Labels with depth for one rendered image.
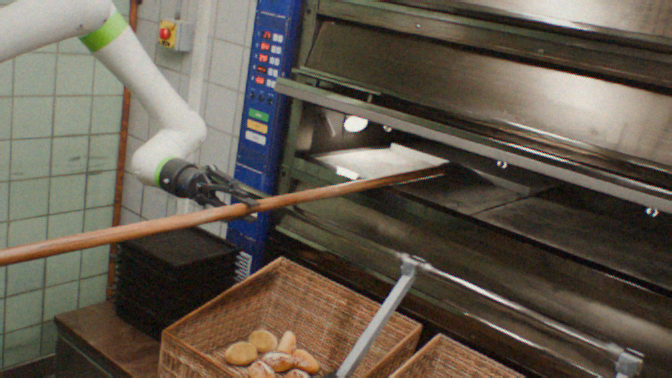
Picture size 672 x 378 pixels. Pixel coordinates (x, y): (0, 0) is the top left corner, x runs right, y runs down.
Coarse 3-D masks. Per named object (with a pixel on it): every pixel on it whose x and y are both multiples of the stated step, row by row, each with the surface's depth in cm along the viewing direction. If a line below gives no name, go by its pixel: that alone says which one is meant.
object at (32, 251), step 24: (432, 168) 224; (312, 192) 176; (336, 192) 184; (192, 216) 146; (216, 216) 150; (240, 216) 157; (48, 240) 121; (72, 240) 124; (96, 240) 128; (120, 240) 132; (0, 264) 114
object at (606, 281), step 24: (312, 168) 217; (336, 168) 215; (360, 192) 206; (384, 192) 200; (432, 216) 191; (456, 216) 188; (480, 240) 183; (504, 240) 179; (528, 240) 178; (552, 264) 171; (576, 264) 168; (600, 264) 169; (624, 288) 161; (648, 288) 159
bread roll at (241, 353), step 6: (228, 348) 206; (234, 348) 205; (240, 348) 206; (246, 348) 207; (252, 348) 208; (228, 354) 204; (234, 354) 205; (240, 354) 206; (246, 354) 206; (252, 354) 207; (228, 360) 205; (234, 360) 204; (240, 360) 205; (246, 360) 206; (252, 360) 207
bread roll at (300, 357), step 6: (294, 354) 209; (300, 354) 208; (306, 354) 208; (294, 360) 208; (300, 360) 207; (306, 360) 206; (312, 360) 206; (294, 366) 208; (300, 366) 206; (306, 366) 206; (312, 366) 206; (318, 366) 208; (306, 372) 206; (312, 372) 206
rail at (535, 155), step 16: (288, 80) 200; (336, 96) 189; (384, 112) 180; (400, 112) 177; (432, 128) 172; (448, 128) 169; (496, 144) 161; (512, 144) 160; (544, 160) 155; (560, 160) 153; (592, 176) 148; (608, 176) 146; (656, 192) 141
